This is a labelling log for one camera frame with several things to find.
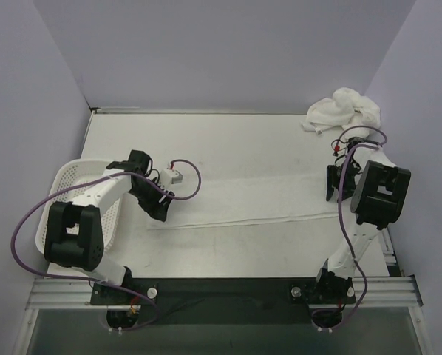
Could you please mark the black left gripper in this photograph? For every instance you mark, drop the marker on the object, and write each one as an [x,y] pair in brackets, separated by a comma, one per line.
[156,197]

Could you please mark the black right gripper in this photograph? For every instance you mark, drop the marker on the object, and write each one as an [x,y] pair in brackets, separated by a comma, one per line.
[341,177]

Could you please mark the white towel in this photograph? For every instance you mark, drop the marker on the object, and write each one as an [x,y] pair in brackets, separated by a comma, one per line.
[251,201]
[346,108]

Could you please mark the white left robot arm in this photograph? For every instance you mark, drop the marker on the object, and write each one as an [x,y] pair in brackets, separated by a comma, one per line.
[74,236]

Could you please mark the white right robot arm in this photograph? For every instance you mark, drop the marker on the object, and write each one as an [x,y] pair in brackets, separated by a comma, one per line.
[375,189]

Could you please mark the crumpled white towel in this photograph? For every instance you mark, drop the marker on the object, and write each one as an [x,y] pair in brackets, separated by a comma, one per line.
[346,108]

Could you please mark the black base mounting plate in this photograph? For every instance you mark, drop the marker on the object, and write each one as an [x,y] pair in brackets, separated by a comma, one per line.
[226,301]

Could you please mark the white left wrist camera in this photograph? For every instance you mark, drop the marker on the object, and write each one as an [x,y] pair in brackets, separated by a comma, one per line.
[170,177]

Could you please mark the aluminium front rail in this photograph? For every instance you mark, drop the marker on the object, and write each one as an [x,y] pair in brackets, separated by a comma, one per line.
[382,292]

